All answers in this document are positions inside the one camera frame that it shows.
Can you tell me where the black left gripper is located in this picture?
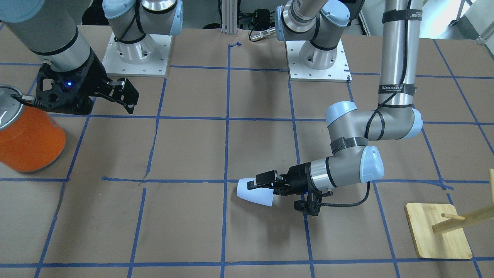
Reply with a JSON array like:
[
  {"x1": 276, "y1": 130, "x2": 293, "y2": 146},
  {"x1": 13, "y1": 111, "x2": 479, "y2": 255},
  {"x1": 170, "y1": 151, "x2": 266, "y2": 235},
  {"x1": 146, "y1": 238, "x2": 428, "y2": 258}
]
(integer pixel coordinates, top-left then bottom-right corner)
[{"x1": 247, "y1": 162, "x2": 323, "y2": 197}]

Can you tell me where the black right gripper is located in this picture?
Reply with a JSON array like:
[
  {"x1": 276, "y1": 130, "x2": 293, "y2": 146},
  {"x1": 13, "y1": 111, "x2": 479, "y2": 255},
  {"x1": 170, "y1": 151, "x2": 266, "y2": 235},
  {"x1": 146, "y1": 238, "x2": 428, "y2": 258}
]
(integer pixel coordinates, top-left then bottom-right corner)
[{"x1": 36, "y1": 51, "x2": 139, "y2": 115}]

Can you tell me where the light blue plastic cup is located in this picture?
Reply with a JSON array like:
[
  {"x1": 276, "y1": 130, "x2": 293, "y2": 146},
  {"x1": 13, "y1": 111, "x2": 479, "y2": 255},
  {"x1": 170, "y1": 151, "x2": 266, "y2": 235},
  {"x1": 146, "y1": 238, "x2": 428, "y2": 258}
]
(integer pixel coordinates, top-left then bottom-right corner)
[{"x1": 236, "y1": 178, "x2": 274, "y2": 207}]

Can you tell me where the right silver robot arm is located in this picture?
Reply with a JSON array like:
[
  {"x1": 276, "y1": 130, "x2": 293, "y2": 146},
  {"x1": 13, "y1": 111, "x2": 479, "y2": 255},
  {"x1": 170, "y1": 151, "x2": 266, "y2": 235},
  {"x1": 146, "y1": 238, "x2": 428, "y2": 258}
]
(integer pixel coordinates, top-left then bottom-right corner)
[{"x1": 1, "y1": 0, "x2": 183, "y2": 115}]

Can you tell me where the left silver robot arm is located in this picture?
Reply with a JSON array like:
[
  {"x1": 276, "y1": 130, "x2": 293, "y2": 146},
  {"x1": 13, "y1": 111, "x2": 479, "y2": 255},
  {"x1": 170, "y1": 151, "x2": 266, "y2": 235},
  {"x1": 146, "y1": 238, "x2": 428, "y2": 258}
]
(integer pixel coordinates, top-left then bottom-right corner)
[{"x1": 237, "y1": 0, "x2": 422, "y2": 205}]

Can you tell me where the orange can with grey lid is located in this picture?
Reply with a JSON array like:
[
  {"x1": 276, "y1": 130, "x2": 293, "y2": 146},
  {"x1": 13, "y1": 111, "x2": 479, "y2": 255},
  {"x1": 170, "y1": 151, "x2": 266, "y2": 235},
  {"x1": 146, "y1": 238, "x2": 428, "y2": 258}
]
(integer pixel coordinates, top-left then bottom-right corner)
[{"x1": 0, "y1": 85, "x2": 66, "y2": 173}]

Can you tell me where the wooden mug tree stand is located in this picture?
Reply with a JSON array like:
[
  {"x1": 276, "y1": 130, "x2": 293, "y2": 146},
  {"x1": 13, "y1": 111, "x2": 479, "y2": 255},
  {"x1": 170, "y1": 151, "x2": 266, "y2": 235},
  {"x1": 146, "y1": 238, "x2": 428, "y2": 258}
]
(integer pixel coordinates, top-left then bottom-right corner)
[{"x1": 402, "y1": 168, "x2": 493, "y2": 260}]

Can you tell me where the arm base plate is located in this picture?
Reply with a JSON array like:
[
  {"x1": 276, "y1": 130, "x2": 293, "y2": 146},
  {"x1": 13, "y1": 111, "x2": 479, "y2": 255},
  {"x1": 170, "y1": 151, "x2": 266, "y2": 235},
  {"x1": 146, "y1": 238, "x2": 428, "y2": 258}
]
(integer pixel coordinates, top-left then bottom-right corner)
[
  {"x1": 101, "y1": 34, "x2": 174, "y2": 77},
  {"x1": 285, "y1": 40, "x2": 352, "y2": 82}
]

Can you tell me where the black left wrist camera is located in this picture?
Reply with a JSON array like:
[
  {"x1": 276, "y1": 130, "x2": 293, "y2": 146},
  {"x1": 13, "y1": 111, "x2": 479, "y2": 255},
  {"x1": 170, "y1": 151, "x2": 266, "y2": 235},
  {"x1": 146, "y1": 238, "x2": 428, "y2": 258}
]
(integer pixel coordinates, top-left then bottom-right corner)
[{"x1": 293, "y1": 190, "x2": 333, "y2": 216}]

